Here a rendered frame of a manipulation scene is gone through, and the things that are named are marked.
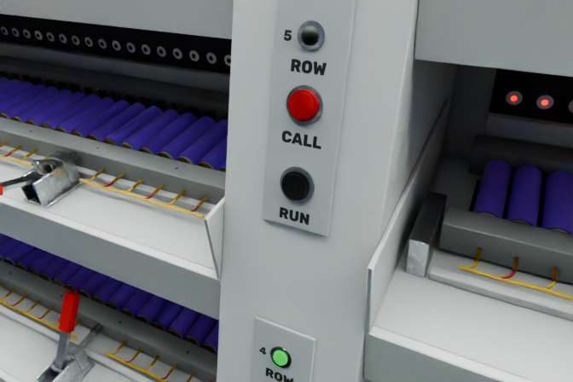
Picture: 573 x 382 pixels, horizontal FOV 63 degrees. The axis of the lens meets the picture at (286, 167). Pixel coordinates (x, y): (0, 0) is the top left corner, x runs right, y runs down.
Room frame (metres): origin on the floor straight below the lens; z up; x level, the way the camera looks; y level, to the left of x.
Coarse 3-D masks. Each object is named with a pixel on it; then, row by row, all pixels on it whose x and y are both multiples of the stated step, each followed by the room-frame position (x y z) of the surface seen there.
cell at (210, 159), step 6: (222, 144) 0.38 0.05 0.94; (216, 150) 0.37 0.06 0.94; (222, 150) 0.37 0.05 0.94; (204, 156) 0.37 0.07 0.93; (210, 156) 0.36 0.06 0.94; (216, 156) 0.36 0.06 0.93; (222, 156) 0.37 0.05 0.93; (198, 162) 0.36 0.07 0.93; (204, 162) 0.36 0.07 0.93; (210, 162) 0.35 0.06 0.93; (216, 162) 0.36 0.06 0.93; (222, 162) 0.36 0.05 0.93; (216, 168) 0.35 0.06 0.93
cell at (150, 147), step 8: (176, 120) 0.42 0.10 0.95; (184, 120) 0.42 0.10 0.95; (192, 120) 0.43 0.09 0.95; (168, 128) 0.41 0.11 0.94; (176, 128) 0.41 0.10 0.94; (184, 128) 0.42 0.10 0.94; (160, 136) 0.40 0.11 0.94; (168, 136) 0.40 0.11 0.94; (176, 136) 0.40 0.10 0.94; (144, 144) 0.38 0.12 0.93; (152, 144) 0.38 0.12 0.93; (160, 144) 0.39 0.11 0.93; (152, 152) 0.38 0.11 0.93
